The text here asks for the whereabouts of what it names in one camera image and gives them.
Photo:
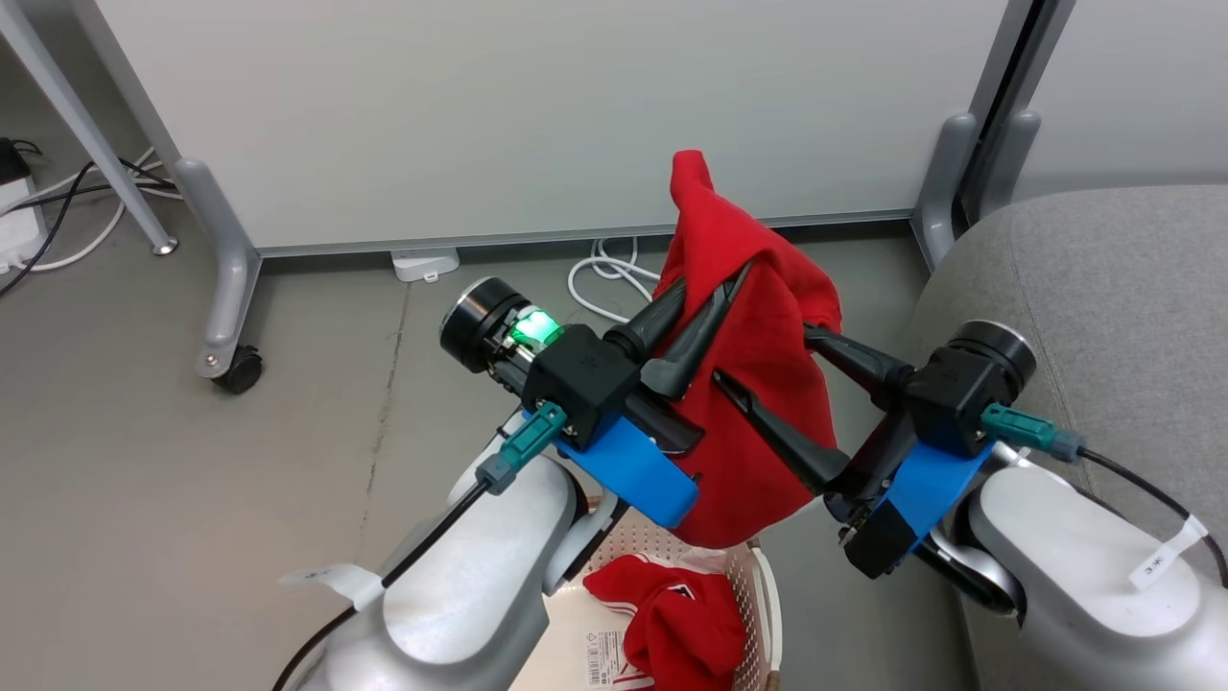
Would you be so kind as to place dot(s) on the black power adapter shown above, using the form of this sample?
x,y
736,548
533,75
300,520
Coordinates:
x,y
11,158

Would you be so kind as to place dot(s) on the red garment with white print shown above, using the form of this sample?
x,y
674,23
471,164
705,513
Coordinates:
x,y
686,624

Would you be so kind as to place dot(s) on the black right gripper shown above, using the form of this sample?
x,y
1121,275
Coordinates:
x,y
955,398

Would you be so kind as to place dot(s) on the grey metal table leg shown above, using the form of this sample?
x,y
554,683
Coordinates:
x,y
91,134

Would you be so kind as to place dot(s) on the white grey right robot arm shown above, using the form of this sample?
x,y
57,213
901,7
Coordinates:
x,y
1084,576

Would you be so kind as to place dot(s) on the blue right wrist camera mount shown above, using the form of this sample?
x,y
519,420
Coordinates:
x,y
931,489

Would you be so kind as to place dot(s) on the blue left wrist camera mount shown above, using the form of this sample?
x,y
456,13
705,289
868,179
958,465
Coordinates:
x,y
628,470

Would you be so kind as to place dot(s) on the large red garment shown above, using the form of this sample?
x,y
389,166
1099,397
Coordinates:
x,y
758,317

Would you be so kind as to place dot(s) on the white barcode label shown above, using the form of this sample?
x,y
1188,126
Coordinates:
x,y
604,657

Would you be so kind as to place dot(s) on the grey fabric sofa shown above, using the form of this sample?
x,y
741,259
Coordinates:
x,y
1103,278

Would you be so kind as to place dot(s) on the white plastic laundry basket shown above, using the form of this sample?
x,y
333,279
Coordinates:
x,y
763,595

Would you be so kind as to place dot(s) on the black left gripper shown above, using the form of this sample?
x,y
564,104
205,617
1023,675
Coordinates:
x,y
576,379

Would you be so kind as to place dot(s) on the grey partition foot with caster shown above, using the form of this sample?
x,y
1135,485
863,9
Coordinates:
x,y
225,288

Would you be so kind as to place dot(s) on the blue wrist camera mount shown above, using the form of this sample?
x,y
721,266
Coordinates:
x,y
931,489
628,470

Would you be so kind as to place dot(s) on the wide white partition panel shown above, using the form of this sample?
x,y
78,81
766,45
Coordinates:
x,y
480,115

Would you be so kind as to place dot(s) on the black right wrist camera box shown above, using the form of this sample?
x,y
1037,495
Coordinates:
x,y
878,542

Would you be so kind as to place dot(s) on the small white floor adapter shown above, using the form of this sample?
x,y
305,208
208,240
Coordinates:
x,y
424,263

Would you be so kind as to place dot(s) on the white power strip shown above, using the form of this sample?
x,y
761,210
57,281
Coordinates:
x,y
19,226

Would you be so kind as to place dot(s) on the narrow white partition panel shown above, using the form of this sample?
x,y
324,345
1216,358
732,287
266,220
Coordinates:
x,y
1132,96

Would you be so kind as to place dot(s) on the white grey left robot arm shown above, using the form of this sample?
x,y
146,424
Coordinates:
x,y
460,595

